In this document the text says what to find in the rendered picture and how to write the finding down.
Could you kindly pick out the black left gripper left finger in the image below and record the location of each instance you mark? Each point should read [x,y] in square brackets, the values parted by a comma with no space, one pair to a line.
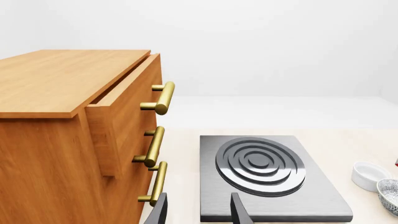
[159,211]

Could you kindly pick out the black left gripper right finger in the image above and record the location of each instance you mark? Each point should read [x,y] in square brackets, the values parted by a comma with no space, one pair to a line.
[238,211]

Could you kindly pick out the flat black stove plate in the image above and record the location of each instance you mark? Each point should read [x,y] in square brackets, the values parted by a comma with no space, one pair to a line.
[267,177]

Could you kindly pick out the white ramekin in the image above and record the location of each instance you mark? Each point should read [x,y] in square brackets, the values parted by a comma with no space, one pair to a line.
[370,173]

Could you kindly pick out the black patterned bowl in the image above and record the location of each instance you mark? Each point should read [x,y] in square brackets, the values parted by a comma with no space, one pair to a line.
[388,196]

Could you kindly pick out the wooden drawer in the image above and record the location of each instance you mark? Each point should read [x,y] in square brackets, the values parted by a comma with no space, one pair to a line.
[124,112]
[132,198]
[136,149]

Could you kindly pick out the wooden cabinet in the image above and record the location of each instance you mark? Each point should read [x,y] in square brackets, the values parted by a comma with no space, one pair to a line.
[46,130]

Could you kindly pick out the red box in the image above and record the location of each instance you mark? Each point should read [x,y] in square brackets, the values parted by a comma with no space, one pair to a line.
[396,162]

